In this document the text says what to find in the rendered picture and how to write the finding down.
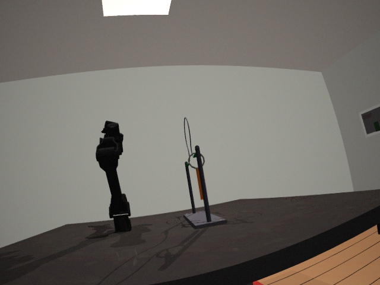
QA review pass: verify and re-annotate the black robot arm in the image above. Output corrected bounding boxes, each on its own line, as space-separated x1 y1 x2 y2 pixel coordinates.
96 123 131 233

